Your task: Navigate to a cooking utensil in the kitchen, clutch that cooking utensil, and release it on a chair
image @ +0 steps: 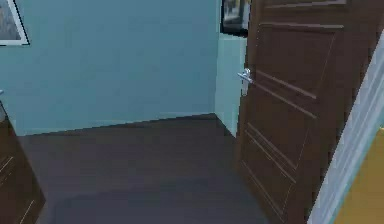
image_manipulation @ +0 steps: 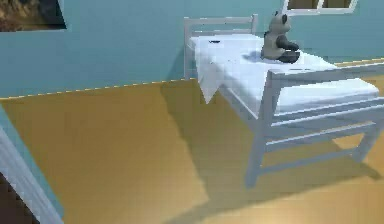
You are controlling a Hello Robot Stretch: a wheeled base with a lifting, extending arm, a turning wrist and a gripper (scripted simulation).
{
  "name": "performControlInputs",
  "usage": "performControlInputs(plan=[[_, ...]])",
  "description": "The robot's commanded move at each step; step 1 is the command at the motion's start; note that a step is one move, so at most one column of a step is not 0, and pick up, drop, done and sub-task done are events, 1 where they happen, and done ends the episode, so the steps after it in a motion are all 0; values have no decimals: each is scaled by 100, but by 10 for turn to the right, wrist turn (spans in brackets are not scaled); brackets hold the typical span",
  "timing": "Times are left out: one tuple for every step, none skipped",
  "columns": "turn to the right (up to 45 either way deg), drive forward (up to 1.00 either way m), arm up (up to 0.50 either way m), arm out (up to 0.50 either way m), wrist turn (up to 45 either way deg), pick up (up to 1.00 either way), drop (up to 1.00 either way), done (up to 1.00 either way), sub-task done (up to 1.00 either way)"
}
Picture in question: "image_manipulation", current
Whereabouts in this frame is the white framed bed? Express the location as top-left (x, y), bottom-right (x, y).
top-left (183, 13), bottom-right (384, 190)

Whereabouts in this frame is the grey and black teddy bear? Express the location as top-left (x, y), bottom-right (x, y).
top-left (260, 10), bottom-right (301, 65)

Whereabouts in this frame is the white framed window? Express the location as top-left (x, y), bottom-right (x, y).
top-left (281, 0), bottom-right (359, 16)

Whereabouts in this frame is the brown framed wall picture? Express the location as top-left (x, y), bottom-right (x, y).
top-left (0, 0), bottom-right (67, 33)

